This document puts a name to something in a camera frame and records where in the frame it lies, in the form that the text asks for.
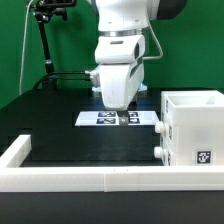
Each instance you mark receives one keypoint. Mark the white front drawer tray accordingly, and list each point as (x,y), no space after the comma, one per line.
(164,154)

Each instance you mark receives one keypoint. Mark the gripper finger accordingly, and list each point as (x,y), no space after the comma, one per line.
(124,117)

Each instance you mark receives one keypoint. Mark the white drawer cabinet box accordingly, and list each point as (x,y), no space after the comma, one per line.
(198,127)

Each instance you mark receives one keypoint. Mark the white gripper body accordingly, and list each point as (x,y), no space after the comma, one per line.
(120,69)

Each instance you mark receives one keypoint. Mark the white border frame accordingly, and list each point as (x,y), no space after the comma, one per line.
(15,178)

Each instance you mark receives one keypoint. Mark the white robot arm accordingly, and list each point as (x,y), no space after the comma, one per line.
(129,17)

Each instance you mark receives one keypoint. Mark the white drawer tray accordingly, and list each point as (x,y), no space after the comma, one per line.
(164,154)
(164,127)

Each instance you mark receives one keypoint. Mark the black camera stand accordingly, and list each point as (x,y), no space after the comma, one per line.
(44,11)

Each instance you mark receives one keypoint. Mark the white fiducial marker sheet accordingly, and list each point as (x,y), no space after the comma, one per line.
(110,118)

